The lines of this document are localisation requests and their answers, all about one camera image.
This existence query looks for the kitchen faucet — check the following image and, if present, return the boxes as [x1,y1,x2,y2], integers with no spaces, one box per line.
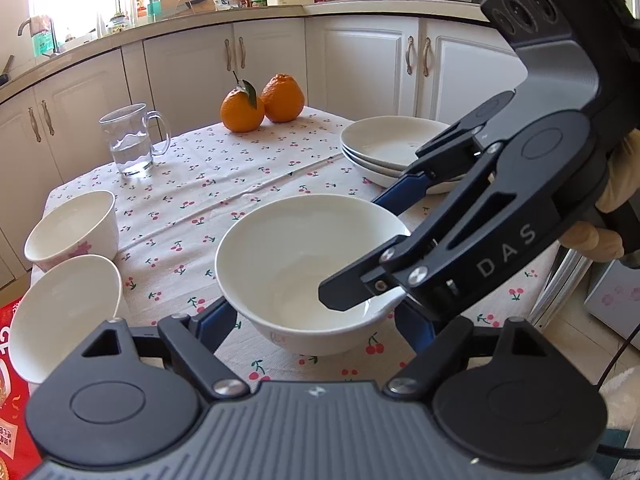
[17,15,60,58]

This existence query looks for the white kitchen cabinets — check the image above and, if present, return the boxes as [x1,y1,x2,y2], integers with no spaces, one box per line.
[1,14,526,276]

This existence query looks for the large white fruit-print plate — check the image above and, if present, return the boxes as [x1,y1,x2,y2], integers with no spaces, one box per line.
[350,160,457,195]

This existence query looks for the white deep plate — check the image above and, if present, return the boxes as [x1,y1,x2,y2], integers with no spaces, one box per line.
[341,116,448,171]
[341,145,408,179]

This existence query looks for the white floral bowl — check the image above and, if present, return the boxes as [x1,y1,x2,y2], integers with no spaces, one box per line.
[215,194,409,356]
[9,255,130,388]
[24,190,119,272]

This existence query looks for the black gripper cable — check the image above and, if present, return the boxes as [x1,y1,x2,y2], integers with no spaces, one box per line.
[594,328,640,458]

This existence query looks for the glass mug with water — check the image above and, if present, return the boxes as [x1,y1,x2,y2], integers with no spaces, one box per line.
[99,103,171,177]

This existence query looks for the orange with leaf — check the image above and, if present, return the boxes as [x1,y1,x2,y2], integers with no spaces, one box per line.
[219,74,266,133]

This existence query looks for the white gloved right hand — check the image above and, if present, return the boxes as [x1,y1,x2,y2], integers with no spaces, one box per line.
[559,129,640,262]

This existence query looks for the cherry print tablecloth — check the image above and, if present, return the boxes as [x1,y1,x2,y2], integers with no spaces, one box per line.
[43,107,559,386]

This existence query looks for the bumpy orange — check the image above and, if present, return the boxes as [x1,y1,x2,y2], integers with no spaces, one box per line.
[260,74,305,124]

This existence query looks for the red drink carton box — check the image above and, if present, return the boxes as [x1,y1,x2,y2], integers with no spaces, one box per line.
[0,299,41,479]

